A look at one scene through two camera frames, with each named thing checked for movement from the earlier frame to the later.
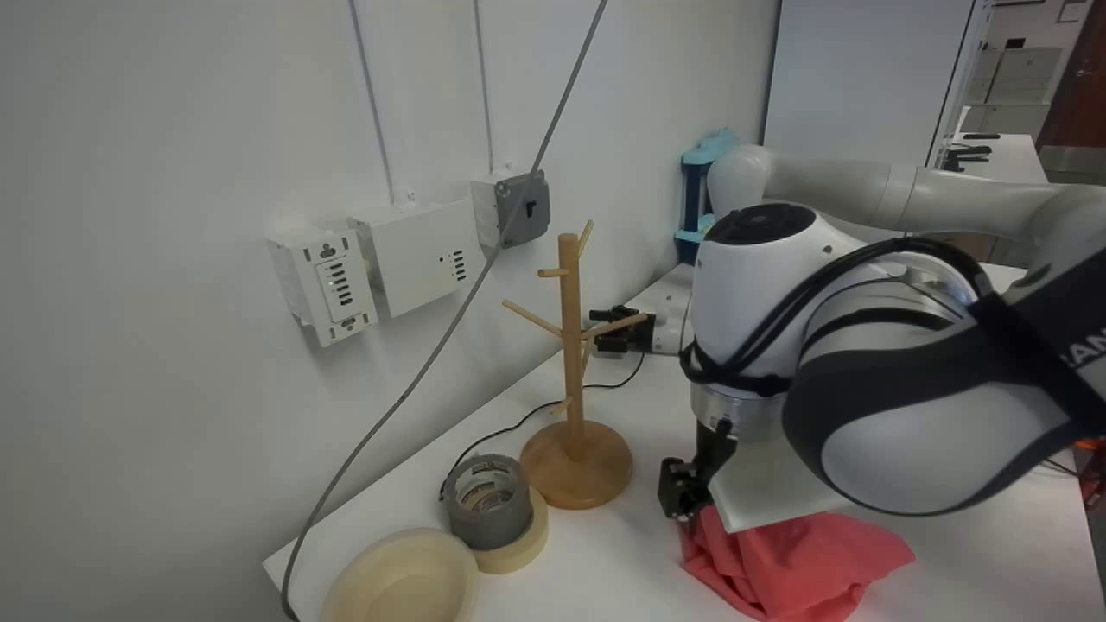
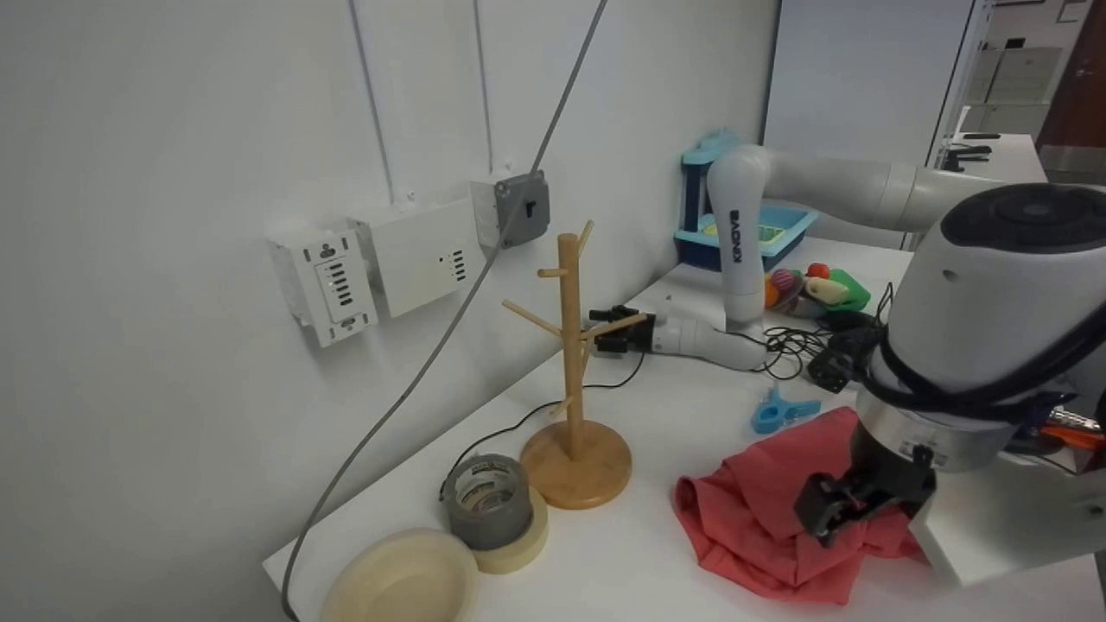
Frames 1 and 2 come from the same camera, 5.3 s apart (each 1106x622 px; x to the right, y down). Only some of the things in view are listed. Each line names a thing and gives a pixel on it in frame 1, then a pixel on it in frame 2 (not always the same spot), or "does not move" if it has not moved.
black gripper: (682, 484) -> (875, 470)
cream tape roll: (508, 562) does not move
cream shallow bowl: (408, 576) does not move
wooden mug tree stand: (575, 465) does not move
